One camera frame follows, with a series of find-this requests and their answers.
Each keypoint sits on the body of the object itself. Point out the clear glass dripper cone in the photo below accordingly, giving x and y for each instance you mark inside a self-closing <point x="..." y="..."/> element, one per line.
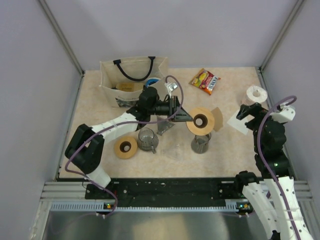
<point x="171" y="151"/>

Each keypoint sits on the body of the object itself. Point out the beige canvas tote bag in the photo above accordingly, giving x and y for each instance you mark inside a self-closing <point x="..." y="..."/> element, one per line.
<point x="132" y="70"/>

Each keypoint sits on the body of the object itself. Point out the brown paper coffee filter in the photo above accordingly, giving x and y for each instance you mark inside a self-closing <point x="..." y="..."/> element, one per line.
<point x="218" y="119"/>

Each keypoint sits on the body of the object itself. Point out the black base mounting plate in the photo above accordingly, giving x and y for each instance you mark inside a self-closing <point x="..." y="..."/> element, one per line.
<point x="175" y="192"/>

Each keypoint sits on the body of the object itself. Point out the red yellow candy packet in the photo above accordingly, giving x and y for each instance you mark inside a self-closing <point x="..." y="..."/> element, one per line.
<point x="205" y="80"/>

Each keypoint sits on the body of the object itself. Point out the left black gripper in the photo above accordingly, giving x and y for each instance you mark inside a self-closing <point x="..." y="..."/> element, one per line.
<point x="173" y="105"/>

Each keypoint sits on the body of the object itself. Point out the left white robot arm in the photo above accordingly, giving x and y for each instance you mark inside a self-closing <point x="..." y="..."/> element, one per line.
<point x="86" y="145"/>

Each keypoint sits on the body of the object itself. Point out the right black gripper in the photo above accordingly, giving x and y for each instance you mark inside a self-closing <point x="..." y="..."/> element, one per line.
<point x="255" y="110"/>

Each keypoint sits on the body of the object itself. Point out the brown box in bag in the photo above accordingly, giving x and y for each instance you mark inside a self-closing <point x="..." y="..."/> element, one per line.
<point x="129" y="86"/>

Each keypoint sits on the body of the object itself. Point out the grey glass carafe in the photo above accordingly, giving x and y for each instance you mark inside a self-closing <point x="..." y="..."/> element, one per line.
<point x="200" y="143"/>

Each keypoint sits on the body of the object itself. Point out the white tape roll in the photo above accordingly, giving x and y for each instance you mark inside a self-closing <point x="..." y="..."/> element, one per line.
<point x="254" y="94"/>

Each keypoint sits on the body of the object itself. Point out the glass carafe with handle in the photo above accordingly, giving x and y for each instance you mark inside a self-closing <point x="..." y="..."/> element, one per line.
<point x="147" y="140"/>

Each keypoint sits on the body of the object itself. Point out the white paper coffee filter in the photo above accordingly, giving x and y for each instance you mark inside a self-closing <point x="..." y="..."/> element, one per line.
<point x="237" y="124"/>

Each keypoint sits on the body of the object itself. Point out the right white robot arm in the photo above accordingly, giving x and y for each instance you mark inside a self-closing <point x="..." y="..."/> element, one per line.
<point x="278" y="210"/>

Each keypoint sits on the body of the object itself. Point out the blue white item in bag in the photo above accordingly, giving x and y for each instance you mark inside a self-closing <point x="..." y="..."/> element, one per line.
<point x="152" y="80"/>

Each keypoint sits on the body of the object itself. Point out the grey glass dripper cone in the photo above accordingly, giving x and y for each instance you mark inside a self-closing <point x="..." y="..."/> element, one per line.
<point x="163" y="125"/>

